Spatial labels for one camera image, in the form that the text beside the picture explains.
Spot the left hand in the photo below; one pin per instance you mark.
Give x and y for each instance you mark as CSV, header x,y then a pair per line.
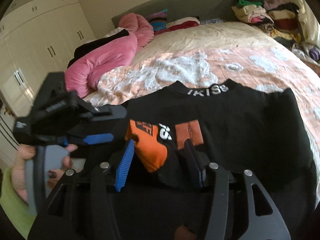
x,y
25,153

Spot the cream curtain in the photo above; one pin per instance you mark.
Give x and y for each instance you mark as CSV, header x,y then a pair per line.
x,y
309,19

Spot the white wardrobe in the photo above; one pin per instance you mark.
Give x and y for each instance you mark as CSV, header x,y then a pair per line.
x,y
37,37

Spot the red and white folded clothes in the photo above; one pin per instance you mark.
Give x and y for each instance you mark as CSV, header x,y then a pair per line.
x,y
183,23

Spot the black sweater with orange cuffs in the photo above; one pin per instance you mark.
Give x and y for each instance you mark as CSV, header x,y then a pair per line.
x,y
230,124

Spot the grey headboard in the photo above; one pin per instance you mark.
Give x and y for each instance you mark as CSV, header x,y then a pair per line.
x,y
203,9

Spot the black garment on quilt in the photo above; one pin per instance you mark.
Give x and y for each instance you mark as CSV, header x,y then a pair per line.
x,y
86,48

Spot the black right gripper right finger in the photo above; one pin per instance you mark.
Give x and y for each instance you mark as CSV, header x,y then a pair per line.
x,y
268,226

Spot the peach floral bedspread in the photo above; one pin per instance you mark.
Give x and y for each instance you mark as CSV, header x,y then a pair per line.
x,y
207,54

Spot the striped colourful pillow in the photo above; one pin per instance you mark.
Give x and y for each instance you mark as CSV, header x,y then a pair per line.
x,y
158,20

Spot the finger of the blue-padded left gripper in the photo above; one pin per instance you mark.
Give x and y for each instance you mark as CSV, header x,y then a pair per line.
x,y
91,139

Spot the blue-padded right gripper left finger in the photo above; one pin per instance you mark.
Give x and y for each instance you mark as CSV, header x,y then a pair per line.
x,y
81,205

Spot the floral laundry basket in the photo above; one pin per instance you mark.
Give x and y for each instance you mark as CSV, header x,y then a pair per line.
x,y
306,51

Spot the pink quilt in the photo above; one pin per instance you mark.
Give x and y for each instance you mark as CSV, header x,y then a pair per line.
x,y
83,76

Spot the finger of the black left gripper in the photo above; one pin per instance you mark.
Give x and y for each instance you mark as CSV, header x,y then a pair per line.
x,y
104,113

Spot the pile of folded clothes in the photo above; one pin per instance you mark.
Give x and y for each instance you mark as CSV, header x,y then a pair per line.
x,y
276,18

